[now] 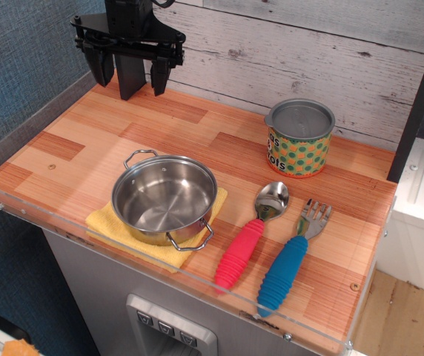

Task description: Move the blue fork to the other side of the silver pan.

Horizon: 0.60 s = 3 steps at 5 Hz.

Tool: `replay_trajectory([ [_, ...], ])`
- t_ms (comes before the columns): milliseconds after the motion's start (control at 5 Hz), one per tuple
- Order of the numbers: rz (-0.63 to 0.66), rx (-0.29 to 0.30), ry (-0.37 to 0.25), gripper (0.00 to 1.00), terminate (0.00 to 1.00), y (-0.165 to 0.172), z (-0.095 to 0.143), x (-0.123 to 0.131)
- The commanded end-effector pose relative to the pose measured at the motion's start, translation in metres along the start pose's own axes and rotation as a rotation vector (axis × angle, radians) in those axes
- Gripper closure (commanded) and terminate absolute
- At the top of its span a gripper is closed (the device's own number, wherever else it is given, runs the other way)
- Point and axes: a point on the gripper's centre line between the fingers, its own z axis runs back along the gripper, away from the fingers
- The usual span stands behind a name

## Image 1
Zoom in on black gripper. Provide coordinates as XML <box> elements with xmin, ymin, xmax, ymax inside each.
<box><xmin>70</xmin><ymin>1</ymin><xmax>186</xmax><ymax>96</ymax></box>

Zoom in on blue handled fork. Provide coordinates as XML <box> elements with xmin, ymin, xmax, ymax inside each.
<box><xmin>257</xmin><ymin>199</ymin><xmax>332</xmax><ymax>317</ymax></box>

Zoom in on stainless steel pot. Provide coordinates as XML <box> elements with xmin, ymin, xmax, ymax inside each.
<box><xmin>111</xmin><ymin>149</ymin><xmax>219</xmax><ymax>252</ymax></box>

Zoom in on yellow cloth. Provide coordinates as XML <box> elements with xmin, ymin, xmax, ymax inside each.
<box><xmin>86</xmin><ymin>203</ymin><xmax>211</xmax><ymax>273</ymax></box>

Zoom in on clear acrylic barrier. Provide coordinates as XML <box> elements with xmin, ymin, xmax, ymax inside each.
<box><xmin>0</xmin><ymin>77</ymin><xmax>396</xmax><ymax>355</ymax></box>

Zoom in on green dotted tin can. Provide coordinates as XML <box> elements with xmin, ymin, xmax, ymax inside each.
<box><xmin>265</xmin><ymin>99</ymin><xmax>335</xmax><ymax>179</ymax></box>

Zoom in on grey toy cabinet front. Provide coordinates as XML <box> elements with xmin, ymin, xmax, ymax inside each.
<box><xmin>45</xmin><ymin>231</ymin><xmax>351</xmax><ymax>355</ymax></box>

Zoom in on silver button panel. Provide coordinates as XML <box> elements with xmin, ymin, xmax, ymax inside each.
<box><xmin>126</xmin><ymin>294</ymin><xmax>219</xmax><ymax>355</ymax></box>

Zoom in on white shelf unit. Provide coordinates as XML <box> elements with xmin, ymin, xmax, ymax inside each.
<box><xmin>376</xmin><ymin>139</ymin><xmax>424</xmax><ymax>289</ymax></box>

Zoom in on black vertical post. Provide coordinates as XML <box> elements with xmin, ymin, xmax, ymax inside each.
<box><xmin>115</xmin><ymin>55</ymin><xmax>146</xmax><ymax>100</ymax></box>

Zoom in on pink handled spoon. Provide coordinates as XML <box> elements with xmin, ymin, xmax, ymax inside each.
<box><xmin>214</xmin><ymin>182</ymin><xmax>290</xmax><ymax>289</ymax></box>

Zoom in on dark right post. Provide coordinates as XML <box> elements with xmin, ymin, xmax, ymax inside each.
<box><xmin>387</xmin><ymin>74</ymin><xmax>424</xmax><ymax>183</ymax></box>

